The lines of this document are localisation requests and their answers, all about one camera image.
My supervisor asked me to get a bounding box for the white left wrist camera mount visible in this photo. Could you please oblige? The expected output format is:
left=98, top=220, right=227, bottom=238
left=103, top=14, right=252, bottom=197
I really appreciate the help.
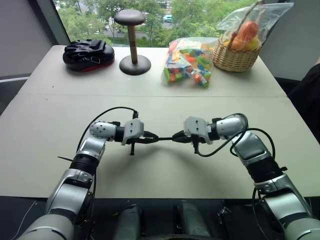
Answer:
left=123, top=118, right=146, bottom=146

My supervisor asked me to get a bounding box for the black bag with red trim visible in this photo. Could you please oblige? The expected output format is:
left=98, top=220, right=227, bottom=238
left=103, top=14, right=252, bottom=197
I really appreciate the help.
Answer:
left=62, top=39, right=116, bottom=73

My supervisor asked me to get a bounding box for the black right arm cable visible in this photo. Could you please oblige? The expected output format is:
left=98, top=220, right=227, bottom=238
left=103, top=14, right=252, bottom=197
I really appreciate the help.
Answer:
left=193, top=127, right=278, bottom=171

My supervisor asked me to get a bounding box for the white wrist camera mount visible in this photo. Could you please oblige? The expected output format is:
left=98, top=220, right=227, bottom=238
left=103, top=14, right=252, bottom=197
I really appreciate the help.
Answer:
left=183, top=115, right=214, bottom=146
left=123, top=118, right=146, bottom=146

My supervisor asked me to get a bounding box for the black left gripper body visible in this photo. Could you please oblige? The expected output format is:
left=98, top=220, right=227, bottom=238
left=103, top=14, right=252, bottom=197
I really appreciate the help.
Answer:
left=127, top=131, right=147, bottom=146

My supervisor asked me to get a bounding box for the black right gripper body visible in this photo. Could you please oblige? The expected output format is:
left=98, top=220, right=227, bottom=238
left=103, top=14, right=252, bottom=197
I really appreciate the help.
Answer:
left=184, top=133, right=208, bottom=146

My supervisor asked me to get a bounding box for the yellow toy fruit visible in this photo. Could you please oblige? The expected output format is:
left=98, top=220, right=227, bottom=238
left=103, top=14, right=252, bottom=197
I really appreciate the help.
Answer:
left=246, top=37, right=262, bottom=51

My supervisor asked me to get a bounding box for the dark rounded shape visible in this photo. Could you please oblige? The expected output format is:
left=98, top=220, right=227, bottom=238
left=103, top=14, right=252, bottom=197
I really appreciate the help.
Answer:
left=287, top=57, right=320, bottom=146

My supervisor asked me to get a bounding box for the grey rounded shape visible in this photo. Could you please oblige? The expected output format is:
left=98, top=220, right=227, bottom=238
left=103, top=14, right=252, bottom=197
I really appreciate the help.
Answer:
left=174, top=199, right=216, bottom=240
left=116, top=203, right=144, bottom=240

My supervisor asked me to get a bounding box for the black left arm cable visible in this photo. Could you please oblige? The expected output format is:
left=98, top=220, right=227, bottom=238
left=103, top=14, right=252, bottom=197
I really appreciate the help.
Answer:
left=76, top=106, right=139, bottom=156

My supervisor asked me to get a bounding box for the clear plastic bag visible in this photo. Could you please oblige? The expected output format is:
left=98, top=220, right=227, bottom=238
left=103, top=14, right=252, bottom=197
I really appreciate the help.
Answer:
left=216, top=1, right=295, bottom=51

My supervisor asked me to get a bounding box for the brown wooden hat stand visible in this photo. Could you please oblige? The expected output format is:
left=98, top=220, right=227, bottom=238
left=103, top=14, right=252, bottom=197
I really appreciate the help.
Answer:
left=113, top=9, right=152, bottom=76

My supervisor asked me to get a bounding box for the woven wicker basket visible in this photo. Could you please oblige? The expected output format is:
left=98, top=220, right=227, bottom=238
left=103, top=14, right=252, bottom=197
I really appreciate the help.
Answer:
left=212, top=0, right=263, bottom=73

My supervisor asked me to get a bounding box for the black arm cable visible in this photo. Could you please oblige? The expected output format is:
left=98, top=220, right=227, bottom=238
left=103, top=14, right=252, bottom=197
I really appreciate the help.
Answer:
left=76, top=106, right=139, bottom=156
left=193, top=127, right=278, bottom=171

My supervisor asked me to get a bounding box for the orange toy fruit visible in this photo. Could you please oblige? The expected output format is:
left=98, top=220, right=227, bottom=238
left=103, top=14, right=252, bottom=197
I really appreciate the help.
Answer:
left=231, top=21, right=259, bottom=50

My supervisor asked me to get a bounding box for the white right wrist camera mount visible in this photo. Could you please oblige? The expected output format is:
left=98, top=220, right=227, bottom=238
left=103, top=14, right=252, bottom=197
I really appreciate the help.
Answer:
left=183, top=115, right=214, bottom=146

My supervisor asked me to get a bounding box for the clear bag of colourful blocks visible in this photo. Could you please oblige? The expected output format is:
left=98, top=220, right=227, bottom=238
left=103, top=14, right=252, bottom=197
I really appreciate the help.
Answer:
left=160, top=37, right=220, bottom=89

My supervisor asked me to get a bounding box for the dark window frame post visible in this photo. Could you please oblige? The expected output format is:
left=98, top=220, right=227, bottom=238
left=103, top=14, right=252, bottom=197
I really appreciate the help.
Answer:
left=48, top=0, right=72, bottom=46

